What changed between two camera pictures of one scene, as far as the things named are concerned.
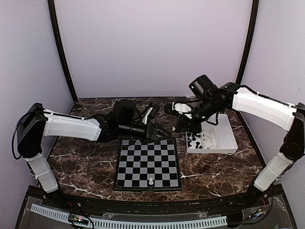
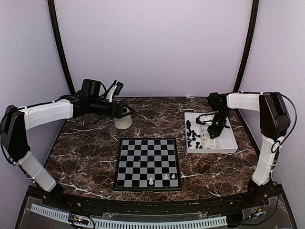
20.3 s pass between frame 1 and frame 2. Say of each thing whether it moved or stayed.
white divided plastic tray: stayed
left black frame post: stayed
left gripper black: moved
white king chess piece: stayed
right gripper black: moved
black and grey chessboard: stayed
